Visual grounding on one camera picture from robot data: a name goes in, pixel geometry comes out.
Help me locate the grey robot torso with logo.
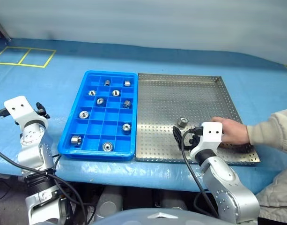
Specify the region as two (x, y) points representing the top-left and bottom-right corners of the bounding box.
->
(91, 208), (235, 225)

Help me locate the perforated steel tray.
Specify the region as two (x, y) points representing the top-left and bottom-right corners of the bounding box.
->
(135, 72), (261, 166)

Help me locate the person's beige jacket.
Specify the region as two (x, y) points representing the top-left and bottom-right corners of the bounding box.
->
(255, 164), (287, 225)

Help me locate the person's bare hand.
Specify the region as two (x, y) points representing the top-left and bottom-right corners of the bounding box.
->
(210, 116), (250, 145)

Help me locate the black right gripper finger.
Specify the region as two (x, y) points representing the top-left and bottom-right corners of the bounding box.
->
(172, 125), (184, 150)

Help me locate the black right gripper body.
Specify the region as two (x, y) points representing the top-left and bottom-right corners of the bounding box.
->
(182, 135), (201, 152)

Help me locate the grey rounded shape under table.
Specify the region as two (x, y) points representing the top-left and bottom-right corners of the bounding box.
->
(161, 194), (188, 210)
(96, 186), (124, 215)

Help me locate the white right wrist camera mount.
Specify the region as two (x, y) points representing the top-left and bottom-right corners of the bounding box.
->
(189, 121), (223, 162)

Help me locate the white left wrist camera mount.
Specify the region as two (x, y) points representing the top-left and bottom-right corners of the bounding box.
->
(3, 95), (49, 128)

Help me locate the blue plastic table cover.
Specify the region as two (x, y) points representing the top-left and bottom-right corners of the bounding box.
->
(0, 37), (287, 195)

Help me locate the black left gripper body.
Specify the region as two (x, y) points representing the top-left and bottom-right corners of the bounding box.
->
(35, 102), (51, 120)

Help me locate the metal frame leg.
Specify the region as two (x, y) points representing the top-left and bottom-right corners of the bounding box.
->
(0, 15), (12, 43)

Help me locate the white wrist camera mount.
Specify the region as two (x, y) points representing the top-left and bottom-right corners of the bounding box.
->
(189, 121), (223, 162)
(3, 95), (49, 128)

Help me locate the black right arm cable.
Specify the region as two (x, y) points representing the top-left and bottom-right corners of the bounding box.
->
(180, 126), (219, 218)

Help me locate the blue plastic compartment tray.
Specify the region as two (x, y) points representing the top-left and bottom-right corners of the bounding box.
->
(57, 70), (138, 162)

